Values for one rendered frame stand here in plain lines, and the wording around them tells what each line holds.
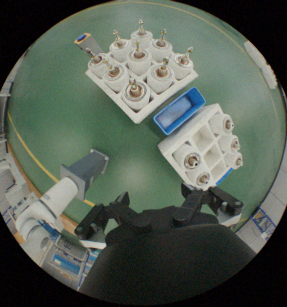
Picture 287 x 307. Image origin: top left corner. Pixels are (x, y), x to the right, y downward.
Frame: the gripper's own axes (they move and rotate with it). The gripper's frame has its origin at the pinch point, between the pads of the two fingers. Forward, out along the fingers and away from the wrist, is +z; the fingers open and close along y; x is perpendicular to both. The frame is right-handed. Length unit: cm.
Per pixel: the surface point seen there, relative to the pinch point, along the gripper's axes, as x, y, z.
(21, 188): -28, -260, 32
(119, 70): 36.2, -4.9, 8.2
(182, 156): 3.7, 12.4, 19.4
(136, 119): 20.4, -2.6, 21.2
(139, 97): 24.3, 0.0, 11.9
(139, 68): 38.8, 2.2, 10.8
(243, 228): -426, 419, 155
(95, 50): 61, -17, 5
